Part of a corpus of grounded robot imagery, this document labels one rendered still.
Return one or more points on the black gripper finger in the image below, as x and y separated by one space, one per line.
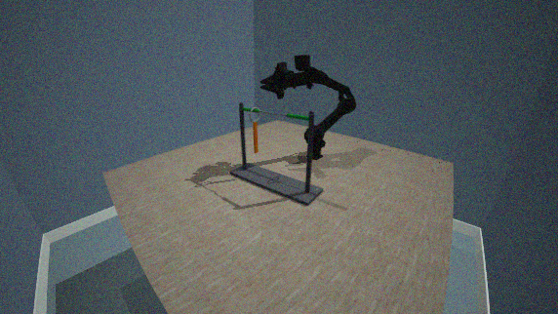
271 88
272 79

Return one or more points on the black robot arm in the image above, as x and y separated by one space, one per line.
346 105

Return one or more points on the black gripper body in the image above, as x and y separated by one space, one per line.
285 80

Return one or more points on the orange handle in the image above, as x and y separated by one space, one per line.
255 131

